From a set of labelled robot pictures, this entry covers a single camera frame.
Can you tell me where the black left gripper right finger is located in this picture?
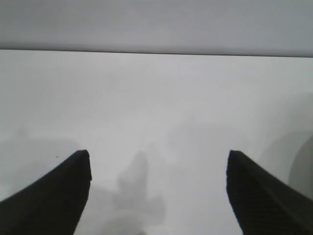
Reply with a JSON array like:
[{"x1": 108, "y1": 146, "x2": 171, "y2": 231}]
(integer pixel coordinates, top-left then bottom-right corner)
[{"x1": 225, "y1": 149, "x2": 313, "y2": 235}]

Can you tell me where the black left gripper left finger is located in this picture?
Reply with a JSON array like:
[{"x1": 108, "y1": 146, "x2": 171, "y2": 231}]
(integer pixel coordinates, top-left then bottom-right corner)
[{"x1": 0, "y1": 149, "x2": 92, "y2": 235}]

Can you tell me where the translucent plastic measuring cup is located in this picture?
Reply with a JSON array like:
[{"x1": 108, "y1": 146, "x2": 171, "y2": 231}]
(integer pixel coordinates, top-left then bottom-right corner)
[{"x1": 287, "y1": 132, "x2": 313, "y2": 196}]

